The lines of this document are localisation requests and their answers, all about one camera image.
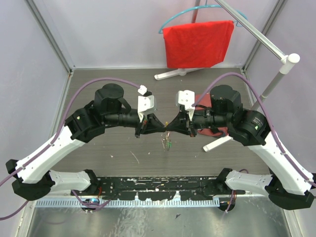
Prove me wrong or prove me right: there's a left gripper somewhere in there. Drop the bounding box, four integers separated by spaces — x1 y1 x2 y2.
105 108 167 139

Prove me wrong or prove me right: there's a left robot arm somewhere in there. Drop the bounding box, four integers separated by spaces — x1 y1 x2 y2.
6 83 166 201

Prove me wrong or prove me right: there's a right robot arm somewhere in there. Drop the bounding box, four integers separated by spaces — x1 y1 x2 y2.
166 85 315 210

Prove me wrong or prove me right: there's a dark red crumpled shirt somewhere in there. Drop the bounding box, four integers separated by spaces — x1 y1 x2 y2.
197 93 227 138

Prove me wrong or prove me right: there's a bright red cloth on hanger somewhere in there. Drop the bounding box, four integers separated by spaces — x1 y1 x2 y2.
162 20 234 69

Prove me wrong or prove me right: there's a white clothes rack stand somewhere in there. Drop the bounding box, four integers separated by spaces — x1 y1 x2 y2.
154 0 301 153

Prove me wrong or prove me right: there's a teal clothes hanger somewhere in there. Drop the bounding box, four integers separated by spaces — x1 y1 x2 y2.
158 5 248 34

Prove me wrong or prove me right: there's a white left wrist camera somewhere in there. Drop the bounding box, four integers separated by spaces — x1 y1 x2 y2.
137 85 157 122

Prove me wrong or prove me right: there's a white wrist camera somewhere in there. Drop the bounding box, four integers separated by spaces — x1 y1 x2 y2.
175 90 195 121
137 85 157 122

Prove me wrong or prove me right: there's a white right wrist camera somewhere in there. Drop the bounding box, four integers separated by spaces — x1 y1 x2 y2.
175 90 195 121

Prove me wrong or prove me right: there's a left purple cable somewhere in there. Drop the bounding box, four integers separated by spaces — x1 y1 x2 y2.
0 78 141 221

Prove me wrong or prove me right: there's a purple cable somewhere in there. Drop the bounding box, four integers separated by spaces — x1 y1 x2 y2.
0 78 141 221
192 72 316 188

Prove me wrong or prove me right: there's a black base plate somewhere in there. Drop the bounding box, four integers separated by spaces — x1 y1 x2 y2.
76 176 232 200

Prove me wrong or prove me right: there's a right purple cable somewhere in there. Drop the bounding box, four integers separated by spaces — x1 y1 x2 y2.
192 72 316 188

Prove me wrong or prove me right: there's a grey slotted cable duct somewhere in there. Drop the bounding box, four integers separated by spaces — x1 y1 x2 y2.
35 197 220 208

